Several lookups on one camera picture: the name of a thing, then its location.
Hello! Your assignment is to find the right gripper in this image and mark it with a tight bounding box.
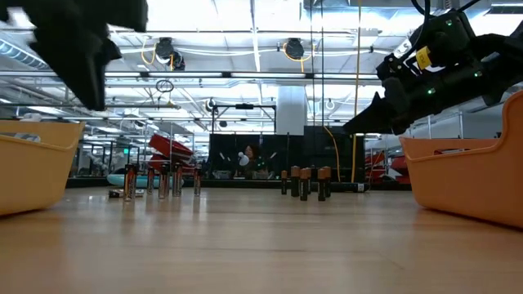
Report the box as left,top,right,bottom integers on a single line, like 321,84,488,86
342,10,495,136

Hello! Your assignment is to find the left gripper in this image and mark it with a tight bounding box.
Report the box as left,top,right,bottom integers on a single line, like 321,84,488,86
0,0,148,111

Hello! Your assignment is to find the orange plastic bin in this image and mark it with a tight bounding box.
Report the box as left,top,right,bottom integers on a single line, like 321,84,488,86
399,90,523,229

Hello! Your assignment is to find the yellow plastic bin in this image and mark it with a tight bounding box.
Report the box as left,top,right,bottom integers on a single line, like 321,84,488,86
0,120,86,216

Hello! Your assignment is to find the red equipment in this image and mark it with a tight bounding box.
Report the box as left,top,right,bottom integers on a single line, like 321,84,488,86
365,150,412,185

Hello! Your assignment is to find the black remote control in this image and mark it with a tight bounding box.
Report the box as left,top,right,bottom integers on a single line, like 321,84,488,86
306,181,371,194

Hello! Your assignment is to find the white pillar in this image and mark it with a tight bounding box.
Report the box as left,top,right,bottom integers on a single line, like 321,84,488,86
276,85,307,136

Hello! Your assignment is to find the red cart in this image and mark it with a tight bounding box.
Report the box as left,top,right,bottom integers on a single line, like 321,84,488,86
148,133,196,176

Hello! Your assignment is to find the blue calculator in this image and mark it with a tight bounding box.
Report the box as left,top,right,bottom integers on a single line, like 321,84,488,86
106,173,185,189

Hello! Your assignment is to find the person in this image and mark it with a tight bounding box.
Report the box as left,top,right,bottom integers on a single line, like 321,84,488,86
235,142,271,180

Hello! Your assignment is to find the black partition screen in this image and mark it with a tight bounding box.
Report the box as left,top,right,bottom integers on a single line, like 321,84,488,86
208,125,366,183

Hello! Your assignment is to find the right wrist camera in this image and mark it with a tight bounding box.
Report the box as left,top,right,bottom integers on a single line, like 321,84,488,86
375,52,414,82

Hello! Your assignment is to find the yellow curved cable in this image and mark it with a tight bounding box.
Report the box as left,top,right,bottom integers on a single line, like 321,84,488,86
324,126,342,183

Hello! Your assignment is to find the yellow cable tag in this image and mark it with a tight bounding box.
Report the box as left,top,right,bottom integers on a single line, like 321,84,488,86
415,45,434,71

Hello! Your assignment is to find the black cable reel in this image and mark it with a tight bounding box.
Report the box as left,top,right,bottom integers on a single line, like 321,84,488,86
284,37,306,61
154,37,186,72

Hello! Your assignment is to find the black right camera cable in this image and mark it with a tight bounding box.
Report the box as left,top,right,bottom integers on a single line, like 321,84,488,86
409,0,432,44

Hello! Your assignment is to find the black stand frame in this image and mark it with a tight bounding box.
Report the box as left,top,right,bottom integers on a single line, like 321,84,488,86
211,103,277,136

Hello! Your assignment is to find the black aluminium frame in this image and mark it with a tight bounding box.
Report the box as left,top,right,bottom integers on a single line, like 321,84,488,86
67,177,409,190

